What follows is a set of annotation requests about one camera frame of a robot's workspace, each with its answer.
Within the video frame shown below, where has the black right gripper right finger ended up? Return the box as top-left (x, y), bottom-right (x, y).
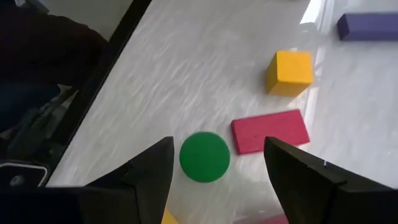
top-left (263, 136), bottom-right (347, 224)

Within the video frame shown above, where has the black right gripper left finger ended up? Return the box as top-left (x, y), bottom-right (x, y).
top-left (83, 136), bottom-right (175, 224)

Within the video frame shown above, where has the green cylinder block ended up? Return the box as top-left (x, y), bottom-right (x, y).
top-left (179, 131), bottom-right (231, 184)

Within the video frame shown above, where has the yellow cube block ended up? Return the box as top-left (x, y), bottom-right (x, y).
top-left (266, 50), bottom-right (314, 96)

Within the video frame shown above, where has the purple long block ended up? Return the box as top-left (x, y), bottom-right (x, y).
top-left (336, 11), bottom-right (398, 42)

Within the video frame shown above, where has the red flat block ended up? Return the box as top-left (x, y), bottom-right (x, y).
top-left (230, 108), bottom-right (311, 156)

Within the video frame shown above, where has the black box white trim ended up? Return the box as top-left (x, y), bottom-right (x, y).
top-left (0, 161), bottom-right (50, 189)

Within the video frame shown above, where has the person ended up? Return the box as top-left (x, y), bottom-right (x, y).
top-left (0, 0), bottom-right (108, 134)

